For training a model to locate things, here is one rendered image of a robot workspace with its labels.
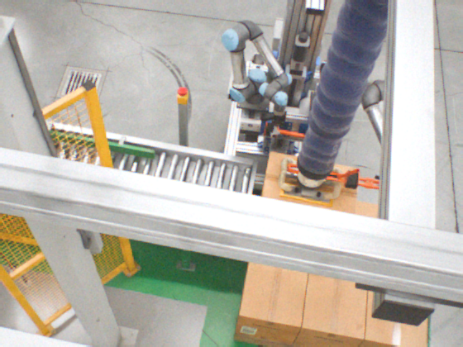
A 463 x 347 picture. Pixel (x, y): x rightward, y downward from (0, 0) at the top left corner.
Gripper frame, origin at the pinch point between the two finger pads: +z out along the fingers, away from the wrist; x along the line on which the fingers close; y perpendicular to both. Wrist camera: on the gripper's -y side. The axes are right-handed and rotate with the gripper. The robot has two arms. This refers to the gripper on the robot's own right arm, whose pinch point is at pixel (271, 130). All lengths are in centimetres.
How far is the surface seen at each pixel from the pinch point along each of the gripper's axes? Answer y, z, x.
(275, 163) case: 6.6, 12.9, -16.2
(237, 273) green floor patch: -5, 107, -58
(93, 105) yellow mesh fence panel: -82, -92, -74
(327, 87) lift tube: 23, -89, -35
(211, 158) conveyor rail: -39, 49, 2
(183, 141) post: -64, 60, 18
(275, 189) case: 9.7, 12.9, -35.9
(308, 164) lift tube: 25.1, -21.1, -35.5
